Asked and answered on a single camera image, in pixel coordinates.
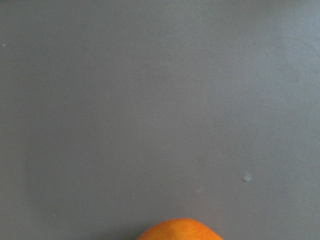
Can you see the orange mandarin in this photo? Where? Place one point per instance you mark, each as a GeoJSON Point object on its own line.
{"type": "Point", "coordinates": [179, 229]}

